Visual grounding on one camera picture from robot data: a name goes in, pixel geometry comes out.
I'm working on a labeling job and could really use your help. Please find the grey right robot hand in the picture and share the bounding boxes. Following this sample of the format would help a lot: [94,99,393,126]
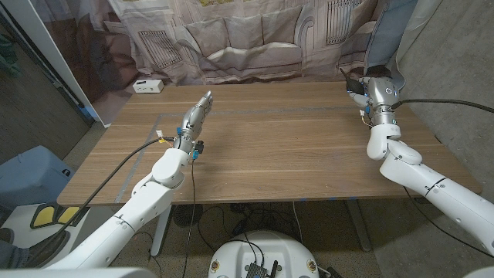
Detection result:
[347,76,401,127]

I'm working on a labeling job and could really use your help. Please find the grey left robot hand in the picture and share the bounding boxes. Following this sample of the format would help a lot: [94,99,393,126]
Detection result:
[173,90,214,154]

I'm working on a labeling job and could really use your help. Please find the black rubber air blower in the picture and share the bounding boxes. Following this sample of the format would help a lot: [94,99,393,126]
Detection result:
[338,67,367,97]

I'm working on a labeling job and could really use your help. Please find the white power strip box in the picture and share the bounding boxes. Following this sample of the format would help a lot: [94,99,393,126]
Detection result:
[132,79,164,94]

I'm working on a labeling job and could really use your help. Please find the black round floor fan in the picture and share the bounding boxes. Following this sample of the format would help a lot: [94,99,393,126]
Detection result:
[172,203,205,228]

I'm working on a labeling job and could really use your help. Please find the printed sofa backdrop curtain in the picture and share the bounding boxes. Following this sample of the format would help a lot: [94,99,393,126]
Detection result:
[29,0,420,127]

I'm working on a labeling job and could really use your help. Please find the black power adapter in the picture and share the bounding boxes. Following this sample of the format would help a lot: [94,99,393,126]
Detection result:
[231,219,249,236]

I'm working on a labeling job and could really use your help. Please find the white table leg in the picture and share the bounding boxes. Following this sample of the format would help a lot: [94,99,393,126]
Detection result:
[150,206,173,258]

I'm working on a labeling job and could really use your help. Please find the grey table leg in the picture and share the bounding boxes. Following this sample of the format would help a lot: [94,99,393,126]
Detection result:
[345,199,372,253]

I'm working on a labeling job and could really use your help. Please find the white round robot torso base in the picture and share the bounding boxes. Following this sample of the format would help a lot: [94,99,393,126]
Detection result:
[208,230,320,278]

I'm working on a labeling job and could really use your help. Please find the yellow black foot pedal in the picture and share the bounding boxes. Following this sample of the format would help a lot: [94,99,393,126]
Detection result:
[29,202,59,229]
[57,205,91,227]

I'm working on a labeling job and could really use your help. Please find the black antenna device on torso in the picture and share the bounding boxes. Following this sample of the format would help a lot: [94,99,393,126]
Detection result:
[244,259,279,278]

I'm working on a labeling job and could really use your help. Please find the white partition panel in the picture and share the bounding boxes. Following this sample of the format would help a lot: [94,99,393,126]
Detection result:
[2,0,113,128]

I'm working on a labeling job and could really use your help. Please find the blue plastic bin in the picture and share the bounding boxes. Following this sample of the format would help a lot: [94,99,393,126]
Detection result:
[0,144,76,212]

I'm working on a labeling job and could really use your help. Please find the black plug on floor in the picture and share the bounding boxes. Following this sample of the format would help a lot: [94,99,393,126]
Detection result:
[316,265,343,278]

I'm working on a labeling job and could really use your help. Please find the white robot chest edge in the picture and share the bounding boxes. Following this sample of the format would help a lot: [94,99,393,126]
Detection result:
[0,267,157,278]

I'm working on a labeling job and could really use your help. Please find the white floor mat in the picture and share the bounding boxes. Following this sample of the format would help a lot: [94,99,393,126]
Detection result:
[0,201,93,250]

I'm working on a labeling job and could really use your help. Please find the person leg in blue jeans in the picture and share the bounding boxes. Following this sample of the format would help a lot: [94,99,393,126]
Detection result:
[0,250,30,270]

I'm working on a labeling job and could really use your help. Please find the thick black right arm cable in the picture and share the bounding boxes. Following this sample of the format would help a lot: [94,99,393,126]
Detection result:
[389,98,494,114]

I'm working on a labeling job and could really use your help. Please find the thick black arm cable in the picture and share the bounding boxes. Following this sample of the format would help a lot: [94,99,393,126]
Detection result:
[49,136,177,240]
[389,98,494,114]

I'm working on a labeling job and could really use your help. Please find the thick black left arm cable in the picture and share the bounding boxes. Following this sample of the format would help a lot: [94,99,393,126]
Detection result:
[49,136,177,240]

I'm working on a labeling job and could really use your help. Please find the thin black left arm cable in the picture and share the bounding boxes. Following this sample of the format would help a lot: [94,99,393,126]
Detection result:
[180,158,196,278]

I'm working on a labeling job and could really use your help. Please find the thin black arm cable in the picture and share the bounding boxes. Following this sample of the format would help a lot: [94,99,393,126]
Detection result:
[402,186,494,259]
[180,158,196,278]

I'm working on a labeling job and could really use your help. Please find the tangled black floor cables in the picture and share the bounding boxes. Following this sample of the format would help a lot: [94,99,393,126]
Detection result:
[196,202,306,252]

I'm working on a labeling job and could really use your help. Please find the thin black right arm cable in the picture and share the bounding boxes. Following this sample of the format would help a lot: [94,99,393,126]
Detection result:
[402,186,494,259]

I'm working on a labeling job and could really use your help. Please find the thin black floor cable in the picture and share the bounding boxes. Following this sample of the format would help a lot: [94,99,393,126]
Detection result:
[130,231,164,278]

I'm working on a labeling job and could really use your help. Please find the white floor cable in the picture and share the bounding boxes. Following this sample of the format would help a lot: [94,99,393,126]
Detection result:
[292,201,305,245]

